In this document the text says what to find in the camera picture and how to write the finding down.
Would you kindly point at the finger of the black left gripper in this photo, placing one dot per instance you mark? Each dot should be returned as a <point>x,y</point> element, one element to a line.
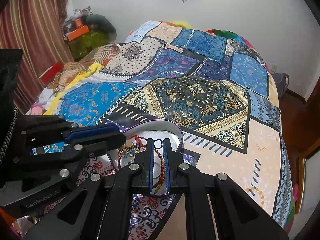
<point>92,131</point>
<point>85,153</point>

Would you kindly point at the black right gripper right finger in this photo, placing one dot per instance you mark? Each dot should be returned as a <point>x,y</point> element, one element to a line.
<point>216,207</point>

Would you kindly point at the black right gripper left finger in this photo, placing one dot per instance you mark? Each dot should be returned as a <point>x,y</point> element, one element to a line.
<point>99,209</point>

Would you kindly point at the purple heart-shaped jewelry box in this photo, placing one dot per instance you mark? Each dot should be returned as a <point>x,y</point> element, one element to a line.
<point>136,141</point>

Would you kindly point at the yellow printed cloth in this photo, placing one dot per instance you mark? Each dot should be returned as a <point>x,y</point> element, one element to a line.
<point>84,74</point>

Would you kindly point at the brown patterned blanket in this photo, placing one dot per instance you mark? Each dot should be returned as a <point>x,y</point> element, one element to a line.
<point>101,55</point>

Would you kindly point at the red box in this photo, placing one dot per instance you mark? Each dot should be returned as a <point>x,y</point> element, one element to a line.
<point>50,73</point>

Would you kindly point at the orange box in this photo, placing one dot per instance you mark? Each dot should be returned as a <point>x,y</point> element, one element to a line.
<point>77,33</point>

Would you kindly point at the dark green round cushion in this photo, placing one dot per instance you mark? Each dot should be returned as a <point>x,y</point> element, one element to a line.
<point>103,24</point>

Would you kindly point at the blue patchwork bedspread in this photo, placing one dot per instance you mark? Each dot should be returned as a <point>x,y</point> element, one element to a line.
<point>212,84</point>

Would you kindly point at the striped brown curtain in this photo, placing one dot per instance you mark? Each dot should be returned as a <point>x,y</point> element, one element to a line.
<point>35,26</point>

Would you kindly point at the brown wooden wardrobe frame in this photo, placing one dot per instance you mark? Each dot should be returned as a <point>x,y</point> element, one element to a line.
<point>300,130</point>

